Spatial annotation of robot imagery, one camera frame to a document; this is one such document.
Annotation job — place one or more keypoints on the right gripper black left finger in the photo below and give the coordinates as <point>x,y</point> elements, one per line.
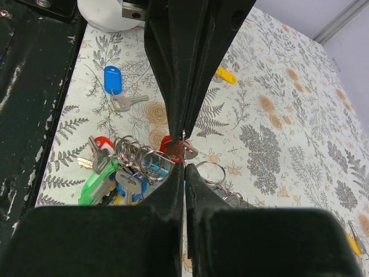
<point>125,240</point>

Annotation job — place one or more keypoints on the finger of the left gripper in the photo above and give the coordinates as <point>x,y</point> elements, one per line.
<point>222,21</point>

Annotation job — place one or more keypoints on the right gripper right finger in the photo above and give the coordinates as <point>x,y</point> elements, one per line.
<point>227,241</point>

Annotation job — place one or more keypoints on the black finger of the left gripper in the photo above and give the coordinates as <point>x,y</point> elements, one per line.
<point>172,34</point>

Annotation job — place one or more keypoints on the red tag key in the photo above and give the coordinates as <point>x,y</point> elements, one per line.
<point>174,149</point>

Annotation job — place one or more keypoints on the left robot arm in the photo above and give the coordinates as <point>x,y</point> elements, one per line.
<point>114,15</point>

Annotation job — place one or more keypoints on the yellow tag key near left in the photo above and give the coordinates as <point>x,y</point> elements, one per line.
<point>222,74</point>

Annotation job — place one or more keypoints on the yellow tag key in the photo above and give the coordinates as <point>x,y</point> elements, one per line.
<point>355,242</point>
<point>222,74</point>

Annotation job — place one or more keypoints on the blue tag key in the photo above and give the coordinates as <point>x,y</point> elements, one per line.
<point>113,85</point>

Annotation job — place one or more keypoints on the floral table mat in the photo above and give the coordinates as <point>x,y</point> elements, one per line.
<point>285,135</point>

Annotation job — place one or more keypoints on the yellow tag key far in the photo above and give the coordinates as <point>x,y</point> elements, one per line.
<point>355,242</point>

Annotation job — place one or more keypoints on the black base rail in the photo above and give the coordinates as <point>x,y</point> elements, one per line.
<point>40,41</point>

